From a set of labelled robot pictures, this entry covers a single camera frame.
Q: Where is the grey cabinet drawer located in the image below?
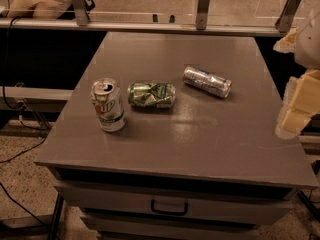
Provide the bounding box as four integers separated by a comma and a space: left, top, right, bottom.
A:
81, 213, 259, 240
55, 181, 292, 225

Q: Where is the white green 7up can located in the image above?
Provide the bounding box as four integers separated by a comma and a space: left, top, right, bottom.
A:
91, 78, 125, 132

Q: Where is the black drawer handle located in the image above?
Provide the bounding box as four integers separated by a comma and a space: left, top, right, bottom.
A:
150, 199, 189, 216

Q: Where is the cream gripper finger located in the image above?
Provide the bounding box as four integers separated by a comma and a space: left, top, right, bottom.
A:
275, 69, 320, 139
273, 29, 297, 54

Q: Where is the grey side shelf beam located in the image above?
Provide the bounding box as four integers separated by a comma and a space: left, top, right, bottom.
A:
5, 87, 73, 112

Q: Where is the grey cabinet top drawer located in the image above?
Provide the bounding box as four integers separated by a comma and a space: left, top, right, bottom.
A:
55, 181, 292, 225

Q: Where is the metal guard rail frame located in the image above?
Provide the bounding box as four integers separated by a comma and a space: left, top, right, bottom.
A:
0, 0, 314, 37

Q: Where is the black cabinet leg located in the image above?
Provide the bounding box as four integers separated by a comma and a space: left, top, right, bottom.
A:
47, 194, 64, 240

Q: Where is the black floor cable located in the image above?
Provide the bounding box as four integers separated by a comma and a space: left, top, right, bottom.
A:
0, 16, 51, 228

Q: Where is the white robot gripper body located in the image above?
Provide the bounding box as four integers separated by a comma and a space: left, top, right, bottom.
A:
294, 7, 320, 69

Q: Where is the crushed green soda can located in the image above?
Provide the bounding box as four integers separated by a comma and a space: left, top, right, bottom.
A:
128, 82, 176, 108

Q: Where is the silver blue redbull can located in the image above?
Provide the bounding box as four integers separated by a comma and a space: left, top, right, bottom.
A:
183, 66, 232, 98

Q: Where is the grey cabinet lower drawer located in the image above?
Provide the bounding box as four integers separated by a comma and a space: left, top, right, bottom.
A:
81, 213, 259, 240

